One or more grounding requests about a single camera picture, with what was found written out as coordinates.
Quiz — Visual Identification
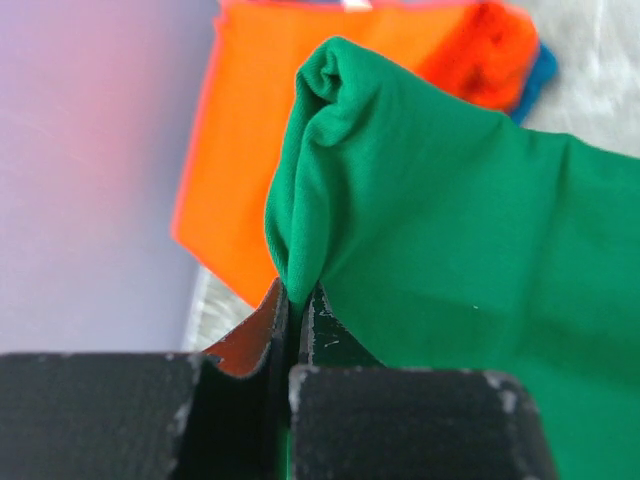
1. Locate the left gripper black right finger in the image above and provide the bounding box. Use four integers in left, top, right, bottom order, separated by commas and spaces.
289, 287, 557, 479

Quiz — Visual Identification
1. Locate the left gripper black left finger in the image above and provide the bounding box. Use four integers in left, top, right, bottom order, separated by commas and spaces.
1, 282, 289, 479

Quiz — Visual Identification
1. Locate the green t shirt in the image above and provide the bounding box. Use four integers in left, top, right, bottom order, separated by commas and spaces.
265, 37, 639, 479

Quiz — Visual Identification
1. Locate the orange t shirt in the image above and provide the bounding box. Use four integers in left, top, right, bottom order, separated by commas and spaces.
172, 1, 541, 306

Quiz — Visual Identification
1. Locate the folded blue t shirt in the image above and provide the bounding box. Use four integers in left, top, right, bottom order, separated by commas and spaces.
509, 43, 558, 124

